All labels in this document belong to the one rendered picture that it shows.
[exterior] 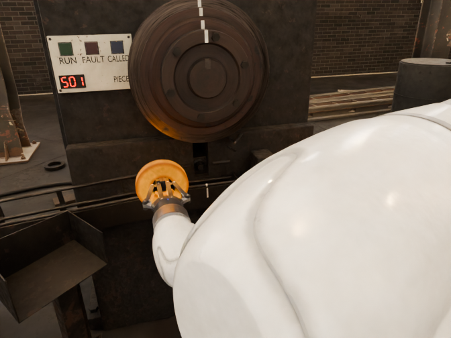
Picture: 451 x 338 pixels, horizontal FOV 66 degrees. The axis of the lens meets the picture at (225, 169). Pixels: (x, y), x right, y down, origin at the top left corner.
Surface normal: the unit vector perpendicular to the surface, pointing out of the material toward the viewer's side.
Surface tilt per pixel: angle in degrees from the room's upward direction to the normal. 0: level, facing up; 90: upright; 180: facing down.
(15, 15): 90
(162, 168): 93
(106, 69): 90
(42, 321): 0
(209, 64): 90
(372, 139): 4
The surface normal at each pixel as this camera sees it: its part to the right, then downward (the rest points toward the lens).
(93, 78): 0.25, 0.38
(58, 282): -0.07, -0.88
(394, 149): 0.18, -0.77
